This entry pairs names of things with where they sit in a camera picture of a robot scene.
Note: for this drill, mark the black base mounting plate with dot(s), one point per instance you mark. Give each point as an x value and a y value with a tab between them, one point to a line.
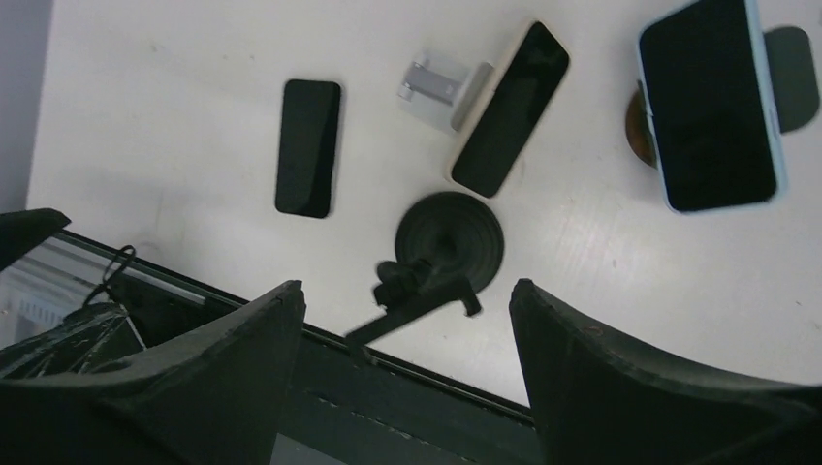
392	412

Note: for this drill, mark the black round-base phone stand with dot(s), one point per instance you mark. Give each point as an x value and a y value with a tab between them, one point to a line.
449	247

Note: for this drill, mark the cream phone black screen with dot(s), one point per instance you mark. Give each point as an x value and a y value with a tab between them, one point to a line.
508	109

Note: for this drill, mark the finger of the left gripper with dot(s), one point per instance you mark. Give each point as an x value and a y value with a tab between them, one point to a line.
88	338
24	230

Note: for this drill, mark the light blue phone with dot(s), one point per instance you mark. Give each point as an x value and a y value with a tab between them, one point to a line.
734	176

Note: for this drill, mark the white folding phone stand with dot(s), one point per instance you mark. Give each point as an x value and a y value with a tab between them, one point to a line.
440	91

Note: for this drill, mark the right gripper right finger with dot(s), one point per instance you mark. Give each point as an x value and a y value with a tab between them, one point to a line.
600	396

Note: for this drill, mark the lavender phone black screen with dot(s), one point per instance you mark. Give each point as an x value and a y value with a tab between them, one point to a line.
308	140

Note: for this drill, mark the wooden round-base phone stand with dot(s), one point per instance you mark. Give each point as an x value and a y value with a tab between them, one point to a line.
706	87

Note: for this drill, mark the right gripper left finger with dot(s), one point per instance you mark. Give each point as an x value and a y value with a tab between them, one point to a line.
213	395

